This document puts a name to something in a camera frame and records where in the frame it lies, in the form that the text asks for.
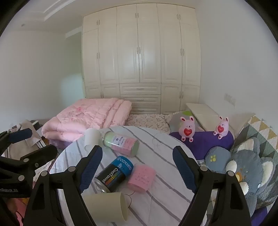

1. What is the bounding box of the purple cushion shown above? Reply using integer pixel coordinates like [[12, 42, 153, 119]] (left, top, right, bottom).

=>
[[169, 130, 235, 162]]

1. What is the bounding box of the cream headboard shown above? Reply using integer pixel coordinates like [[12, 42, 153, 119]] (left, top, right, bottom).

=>
[[185, 103, 256, 132]]

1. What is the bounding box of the grey plush toy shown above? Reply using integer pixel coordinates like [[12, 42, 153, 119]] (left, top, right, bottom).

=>
[[224, 137, 278, 216]]

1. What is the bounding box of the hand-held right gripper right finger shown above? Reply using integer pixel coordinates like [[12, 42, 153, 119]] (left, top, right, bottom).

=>
[[172, 146, 253, 226]]

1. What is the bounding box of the white cup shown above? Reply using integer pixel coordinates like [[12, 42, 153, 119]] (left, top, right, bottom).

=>
[[84, 128, 101, 151]]

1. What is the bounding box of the pink quilt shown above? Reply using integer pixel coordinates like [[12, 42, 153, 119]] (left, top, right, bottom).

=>
[[41, 98, 133, 142]]

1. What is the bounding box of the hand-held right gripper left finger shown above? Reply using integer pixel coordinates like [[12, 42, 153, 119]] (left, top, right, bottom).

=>
[[23, 145, 103, 226]]

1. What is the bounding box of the grey paw cushion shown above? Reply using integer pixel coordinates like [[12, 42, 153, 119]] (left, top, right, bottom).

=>
[[204, 146, 232, 172]]

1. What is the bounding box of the wall socket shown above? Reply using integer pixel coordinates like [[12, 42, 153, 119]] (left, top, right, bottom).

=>
[[224, 93, 237, 106]]

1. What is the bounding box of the pink cup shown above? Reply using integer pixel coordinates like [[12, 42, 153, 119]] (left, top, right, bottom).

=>
[[127, 164, 157, 194]]

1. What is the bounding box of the grey and green pillow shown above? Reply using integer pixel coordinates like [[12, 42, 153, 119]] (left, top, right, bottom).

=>
[[169, 110, 205, 132]]

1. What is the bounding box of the dark blue canister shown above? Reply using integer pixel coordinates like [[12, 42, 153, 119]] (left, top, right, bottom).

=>
[[94, 155, 134, 193]]

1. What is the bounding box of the pink bunny toy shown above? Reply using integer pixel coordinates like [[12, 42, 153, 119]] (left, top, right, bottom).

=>
[[213, 116, 230, 140], [178, 116, 197, 142]]

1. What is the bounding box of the green and pink canister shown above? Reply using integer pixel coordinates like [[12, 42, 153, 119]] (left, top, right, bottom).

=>
[[103, 131, 140, 157]]

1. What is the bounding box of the cream wardrobe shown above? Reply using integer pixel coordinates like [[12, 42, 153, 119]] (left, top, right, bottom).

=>
[[81, 3, 202, 115]]

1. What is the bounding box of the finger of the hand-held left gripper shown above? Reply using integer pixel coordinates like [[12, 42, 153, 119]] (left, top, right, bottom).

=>
[[0, 144, 58, 184], [0, 128, 33, 151]]

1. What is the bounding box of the beige cup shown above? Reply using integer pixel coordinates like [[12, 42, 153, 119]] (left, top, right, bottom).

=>
[[83, 191, 128, 222]]

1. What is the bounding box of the heart print pillow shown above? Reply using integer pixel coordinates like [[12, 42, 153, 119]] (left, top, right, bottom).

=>
[[125, 113, 174, 133]]

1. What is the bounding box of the patchwork pillow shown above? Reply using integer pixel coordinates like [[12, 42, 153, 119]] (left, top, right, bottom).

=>
[[230, 115, 278, 162]]

